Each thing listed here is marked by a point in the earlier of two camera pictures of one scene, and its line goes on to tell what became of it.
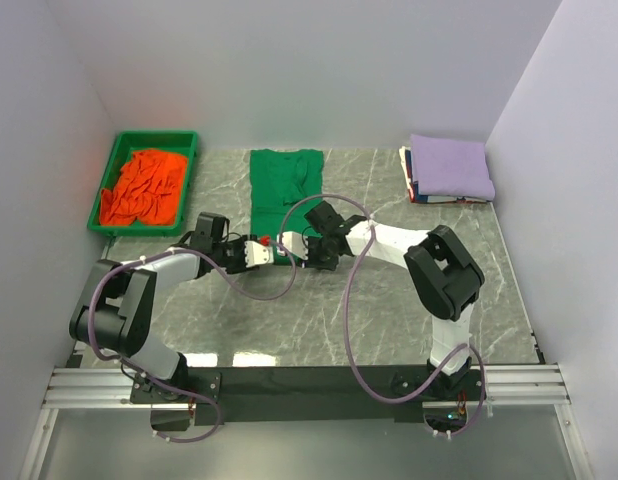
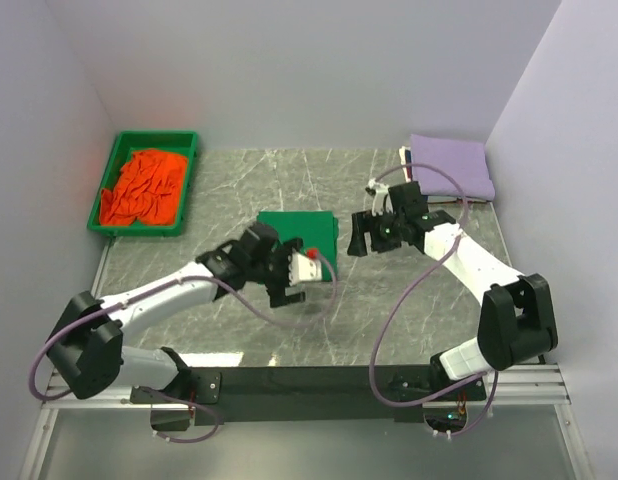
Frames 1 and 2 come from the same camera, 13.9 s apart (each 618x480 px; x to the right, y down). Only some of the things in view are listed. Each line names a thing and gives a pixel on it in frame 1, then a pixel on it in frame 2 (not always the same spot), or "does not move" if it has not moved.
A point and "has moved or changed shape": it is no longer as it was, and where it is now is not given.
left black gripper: [242, 265] -> [278, 291]
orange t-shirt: [147, 188] does not move
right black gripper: [312, 262] -> [364, 222]
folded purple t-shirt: [452, 168] does not move
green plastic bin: [182, 142] does not move
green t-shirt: [285, 193] has moved or changed shape
